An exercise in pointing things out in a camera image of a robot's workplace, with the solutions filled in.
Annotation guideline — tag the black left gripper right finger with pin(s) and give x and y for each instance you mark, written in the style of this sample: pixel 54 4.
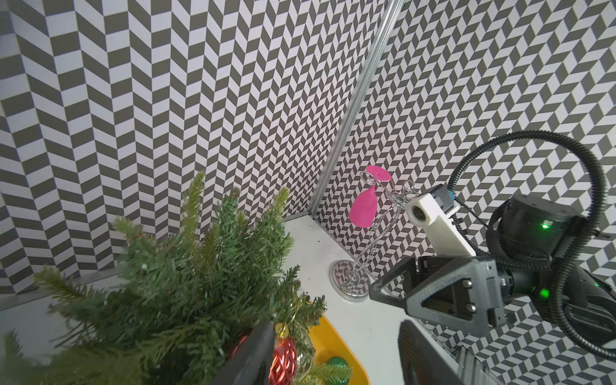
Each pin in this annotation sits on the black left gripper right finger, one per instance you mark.
pixel 424 362

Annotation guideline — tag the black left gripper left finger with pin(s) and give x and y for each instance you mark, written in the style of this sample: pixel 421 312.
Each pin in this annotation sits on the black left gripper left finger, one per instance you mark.
pixel 252 361

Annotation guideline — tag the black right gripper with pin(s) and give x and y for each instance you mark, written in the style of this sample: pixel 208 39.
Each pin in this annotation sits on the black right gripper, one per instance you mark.
pixel 460 293

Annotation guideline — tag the red glitter ball ornament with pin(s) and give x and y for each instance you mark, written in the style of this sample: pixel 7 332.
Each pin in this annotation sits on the red glitter ball ornament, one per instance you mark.
pixel 284 367

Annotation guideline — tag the green glitter ball ornament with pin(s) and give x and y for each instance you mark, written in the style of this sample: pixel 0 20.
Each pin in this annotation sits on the green glitter ball ornament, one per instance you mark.
pixel 341 371

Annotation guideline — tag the small green christmas tree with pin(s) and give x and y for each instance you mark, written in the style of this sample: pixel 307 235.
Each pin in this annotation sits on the small green christmas tree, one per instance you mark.
pixel 182 306

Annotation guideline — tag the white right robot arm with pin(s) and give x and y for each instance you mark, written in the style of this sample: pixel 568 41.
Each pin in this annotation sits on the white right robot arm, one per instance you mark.
pixel 533 249

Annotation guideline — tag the yellow plastic tray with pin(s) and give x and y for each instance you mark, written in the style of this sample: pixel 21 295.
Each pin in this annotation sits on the yellow plastic tray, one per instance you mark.
pixel 328 343

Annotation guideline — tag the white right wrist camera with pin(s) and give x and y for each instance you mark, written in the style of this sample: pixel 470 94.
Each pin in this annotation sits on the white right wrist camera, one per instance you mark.
pixel 432 211

